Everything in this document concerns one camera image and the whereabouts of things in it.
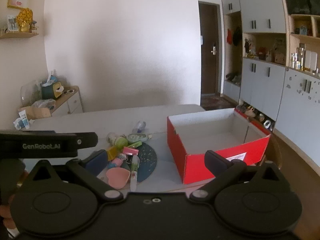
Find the light green plastic bar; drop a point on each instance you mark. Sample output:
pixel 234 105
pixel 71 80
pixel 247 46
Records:
pixel 135 144

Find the small photo card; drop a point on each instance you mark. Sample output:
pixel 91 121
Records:
pixel 11 22

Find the red cardboard box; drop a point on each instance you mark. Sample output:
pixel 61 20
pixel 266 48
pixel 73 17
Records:
pixel 200 140

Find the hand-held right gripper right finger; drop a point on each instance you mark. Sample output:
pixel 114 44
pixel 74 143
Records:
pixel 215 162

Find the patterned door rug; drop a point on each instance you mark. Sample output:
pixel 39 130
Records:
pixel 215 102

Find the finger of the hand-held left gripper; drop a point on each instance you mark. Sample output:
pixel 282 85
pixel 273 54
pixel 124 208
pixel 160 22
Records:
pixel 86 141

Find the person's left hand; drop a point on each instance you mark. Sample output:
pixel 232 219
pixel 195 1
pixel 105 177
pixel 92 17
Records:
pixel 3 211

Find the pale green correction tape dispenser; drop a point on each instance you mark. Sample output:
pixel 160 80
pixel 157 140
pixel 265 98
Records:
pixel 136 137

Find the white and blue packets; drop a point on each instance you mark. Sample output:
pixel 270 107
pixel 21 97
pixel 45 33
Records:
pixel 22 121

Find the dark brown door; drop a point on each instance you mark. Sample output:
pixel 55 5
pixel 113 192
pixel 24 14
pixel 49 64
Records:
pixel 208 75

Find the white square canister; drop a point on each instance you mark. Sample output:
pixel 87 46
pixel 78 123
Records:
pixel 315 61
pixel 309 60

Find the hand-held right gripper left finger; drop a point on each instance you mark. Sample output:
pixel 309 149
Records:
pixel 96 161

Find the pink heart-shaped dish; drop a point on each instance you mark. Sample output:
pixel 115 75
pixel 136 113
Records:
pixel 118 177

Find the white sunglasses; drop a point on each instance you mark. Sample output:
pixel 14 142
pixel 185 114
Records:
pixel 68 91

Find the yellow small object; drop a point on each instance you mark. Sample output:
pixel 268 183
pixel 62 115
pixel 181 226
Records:
pixel 113 152

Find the green tissue box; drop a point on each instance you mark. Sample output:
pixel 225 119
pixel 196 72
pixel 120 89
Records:
pixel 51 91

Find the group of glass bottles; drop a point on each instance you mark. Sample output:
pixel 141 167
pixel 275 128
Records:
pixel 297 60

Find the row of shoes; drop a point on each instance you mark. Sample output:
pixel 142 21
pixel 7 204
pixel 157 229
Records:
pixel 252 111

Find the pink and blue small toy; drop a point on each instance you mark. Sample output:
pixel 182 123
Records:
pixel 116 161

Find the silver door lock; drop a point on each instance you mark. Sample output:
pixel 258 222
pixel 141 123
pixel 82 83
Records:
pixel 213 48

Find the large grey wall cabinet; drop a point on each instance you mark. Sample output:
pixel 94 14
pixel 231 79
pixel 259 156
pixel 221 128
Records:
pixel 260 82

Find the white side cabinet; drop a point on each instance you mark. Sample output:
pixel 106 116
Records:
pixel 70 103

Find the clear bottle of purple pins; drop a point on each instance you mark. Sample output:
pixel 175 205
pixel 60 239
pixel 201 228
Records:
pixel 139 126

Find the gold tree ornament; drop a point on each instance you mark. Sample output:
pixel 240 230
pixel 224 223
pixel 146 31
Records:
pixel 25 18

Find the dark blue round placemat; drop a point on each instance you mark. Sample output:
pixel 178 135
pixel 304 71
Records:
pixel 148 162

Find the white and green marker pen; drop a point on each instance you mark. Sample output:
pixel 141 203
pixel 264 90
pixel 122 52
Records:
pixel 134 175

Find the brown cardboard carton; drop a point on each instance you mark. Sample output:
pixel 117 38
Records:
pixel 37 112

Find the group of shelf figurines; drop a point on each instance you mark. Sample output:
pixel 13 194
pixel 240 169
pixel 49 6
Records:
pixel 265 51

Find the clear plastic container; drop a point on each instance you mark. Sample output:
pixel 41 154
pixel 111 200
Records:
pixel 30 93

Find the crumpled plastic bag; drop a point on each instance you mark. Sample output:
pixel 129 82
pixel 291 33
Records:
pixel 45 103

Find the toothpick jar with green lid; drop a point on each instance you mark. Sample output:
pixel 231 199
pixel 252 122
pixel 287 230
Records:
pixel 117 141

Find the wooden wall shelf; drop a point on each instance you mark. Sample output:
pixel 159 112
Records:
pixel 18 35

